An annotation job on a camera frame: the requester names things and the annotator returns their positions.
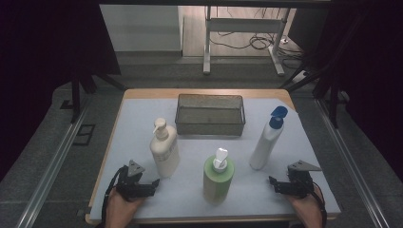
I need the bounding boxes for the white metal desk frame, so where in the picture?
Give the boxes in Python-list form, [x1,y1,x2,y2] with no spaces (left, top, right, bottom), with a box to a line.
[202,6,286,77]

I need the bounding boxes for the black overhead beam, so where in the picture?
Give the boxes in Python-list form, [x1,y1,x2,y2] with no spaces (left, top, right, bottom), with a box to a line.
[98,0,334,10]

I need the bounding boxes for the person's left hand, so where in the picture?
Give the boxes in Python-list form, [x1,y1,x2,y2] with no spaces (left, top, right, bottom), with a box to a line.
[104,189,145,228]

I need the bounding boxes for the person's right hand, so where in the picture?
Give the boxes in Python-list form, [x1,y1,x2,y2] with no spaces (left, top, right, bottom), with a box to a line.
[286,189,324,228]

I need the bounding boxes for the cream pump bottle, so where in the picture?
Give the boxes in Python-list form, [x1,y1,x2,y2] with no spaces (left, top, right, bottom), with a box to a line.
[149,117,181,179]

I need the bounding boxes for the black floor cables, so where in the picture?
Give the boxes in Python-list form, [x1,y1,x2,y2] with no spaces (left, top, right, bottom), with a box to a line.
[208,6,306,69]

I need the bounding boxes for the aluminium rail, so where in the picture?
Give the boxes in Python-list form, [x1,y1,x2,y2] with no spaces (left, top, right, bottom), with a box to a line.
[15,94,93,228]
[315,98,392,228]

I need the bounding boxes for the green pump bottle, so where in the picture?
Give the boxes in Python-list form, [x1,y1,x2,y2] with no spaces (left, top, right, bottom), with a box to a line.
[202,147,236,204]

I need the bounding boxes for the dark metal mesh basket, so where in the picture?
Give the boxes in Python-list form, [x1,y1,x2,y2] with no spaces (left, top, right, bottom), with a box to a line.
[174,93,247,137]

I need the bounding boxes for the white bottle with blue cap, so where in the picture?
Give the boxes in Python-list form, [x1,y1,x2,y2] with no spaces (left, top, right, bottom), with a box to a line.
[249,105,289,171]

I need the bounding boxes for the black stand legs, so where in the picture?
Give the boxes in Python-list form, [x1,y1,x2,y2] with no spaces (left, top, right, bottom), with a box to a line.
[278,12,350,128]
[69,70,127,124]

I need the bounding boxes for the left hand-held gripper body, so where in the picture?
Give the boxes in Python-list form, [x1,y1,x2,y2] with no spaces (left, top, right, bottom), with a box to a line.
[115,160,153,202]

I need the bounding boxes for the black curtain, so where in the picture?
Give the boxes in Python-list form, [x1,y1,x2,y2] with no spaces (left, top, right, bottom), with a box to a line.
[0,0,122,182]
[287,0,403,174]

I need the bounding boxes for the white panel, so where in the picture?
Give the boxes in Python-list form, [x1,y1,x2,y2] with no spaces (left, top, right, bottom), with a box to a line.
[99,4,184,53]

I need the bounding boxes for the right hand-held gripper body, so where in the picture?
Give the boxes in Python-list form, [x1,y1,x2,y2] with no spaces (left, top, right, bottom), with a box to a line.
[278,160,322,200]

